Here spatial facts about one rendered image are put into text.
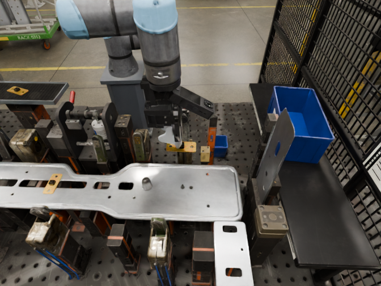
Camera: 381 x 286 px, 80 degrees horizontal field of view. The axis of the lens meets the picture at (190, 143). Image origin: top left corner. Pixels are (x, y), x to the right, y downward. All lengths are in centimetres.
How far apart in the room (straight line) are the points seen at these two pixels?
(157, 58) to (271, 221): 54
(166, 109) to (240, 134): 98
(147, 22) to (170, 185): 56
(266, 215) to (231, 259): 16
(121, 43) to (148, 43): 72
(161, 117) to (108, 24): 22
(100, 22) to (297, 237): 73
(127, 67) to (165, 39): 78
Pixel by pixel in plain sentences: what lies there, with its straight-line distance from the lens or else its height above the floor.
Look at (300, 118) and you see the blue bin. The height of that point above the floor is 103.
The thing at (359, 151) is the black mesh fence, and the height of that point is 116.
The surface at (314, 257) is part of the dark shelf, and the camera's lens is 77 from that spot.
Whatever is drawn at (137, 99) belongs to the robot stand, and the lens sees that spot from 126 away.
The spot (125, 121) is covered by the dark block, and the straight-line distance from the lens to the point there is 91.
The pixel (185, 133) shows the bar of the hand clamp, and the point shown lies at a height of 112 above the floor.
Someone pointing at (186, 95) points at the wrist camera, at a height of 139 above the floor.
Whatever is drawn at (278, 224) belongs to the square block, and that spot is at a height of 106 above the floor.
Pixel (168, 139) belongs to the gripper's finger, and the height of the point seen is 127.
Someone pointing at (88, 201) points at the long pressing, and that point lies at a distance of 87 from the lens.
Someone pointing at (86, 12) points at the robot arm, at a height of 155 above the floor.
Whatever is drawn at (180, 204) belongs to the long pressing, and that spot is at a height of 100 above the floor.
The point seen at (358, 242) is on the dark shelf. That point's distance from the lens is 85.
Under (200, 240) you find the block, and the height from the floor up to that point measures 98.
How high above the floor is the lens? 169
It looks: 46 degrees down
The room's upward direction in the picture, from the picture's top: straight up
